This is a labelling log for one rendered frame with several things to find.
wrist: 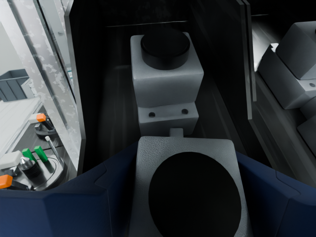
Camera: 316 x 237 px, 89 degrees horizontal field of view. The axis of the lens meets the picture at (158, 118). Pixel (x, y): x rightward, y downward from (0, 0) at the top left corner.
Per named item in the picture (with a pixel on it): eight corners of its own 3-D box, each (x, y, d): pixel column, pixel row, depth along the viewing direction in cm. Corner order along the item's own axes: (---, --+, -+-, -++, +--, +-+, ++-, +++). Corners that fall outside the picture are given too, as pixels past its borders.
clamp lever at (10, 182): (29, 192, 36) (4, 184, 30) (19, 195, 36) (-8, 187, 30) (31, 177, 38) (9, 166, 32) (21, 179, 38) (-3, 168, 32)
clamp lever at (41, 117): (54, 130, 56) (43, 117, 50) (47, 131, 56) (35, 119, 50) (54, 122, 58) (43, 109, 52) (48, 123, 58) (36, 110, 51)
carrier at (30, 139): (90, 143, 56) (78, 113, 49) (11, 161, 51) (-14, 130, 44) (92, 111, 76) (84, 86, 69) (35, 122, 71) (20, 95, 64)
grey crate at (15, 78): (65, 92, 183) (57, 72, 170) (2, 102, 170) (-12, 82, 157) (71, 81, 217) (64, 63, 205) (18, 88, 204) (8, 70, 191)
